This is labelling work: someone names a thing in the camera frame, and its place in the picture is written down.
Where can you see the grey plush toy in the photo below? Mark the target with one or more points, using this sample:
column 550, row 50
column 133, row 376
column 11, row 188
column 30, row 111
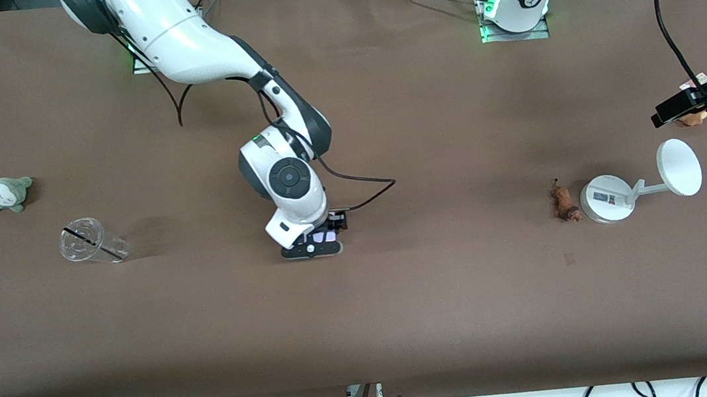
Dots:
column 5, row 193

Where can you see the brown table cover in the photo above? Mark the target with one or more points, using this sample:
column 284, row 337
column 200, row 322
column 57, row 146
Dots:
column 368, row 323

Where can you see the black drinking straw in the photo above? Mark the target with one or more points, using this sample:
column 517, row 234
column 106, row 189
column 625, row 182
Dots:
column 92, row 243

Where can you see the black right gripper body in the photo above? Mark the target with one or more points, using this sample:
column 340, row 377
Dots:
column 336, row 219

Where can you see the clear plastic cup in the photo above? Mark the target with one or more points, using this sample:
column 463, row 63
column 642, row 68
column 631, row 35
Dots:
column 80, row 237

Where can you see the small lavender box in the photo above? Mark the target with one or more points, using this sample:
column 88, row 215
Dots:
column 328, row 235

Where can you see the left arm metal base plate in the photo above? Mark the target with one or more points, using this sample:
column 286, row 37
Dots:
column 541, row 33

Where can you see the brown lion statue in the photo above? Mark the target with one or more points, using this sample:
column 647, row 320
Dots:
column 565, row 202

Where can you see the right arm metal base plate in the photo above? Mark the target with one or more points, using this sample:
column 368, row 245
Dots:
column 142, row 66

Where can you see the brown plush toy with tag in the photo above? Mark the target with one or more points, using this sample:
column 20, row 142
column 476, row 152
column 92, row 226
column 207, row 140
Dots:
column 692, row 118

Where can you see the white round desk lamp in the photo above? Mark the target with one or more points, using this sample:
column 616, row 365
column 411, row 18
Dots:
column 603, row 200

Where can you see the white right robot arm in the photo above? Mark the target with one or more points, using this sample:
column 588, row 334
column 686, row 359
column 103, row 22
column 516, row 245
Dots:
column 189, row 37

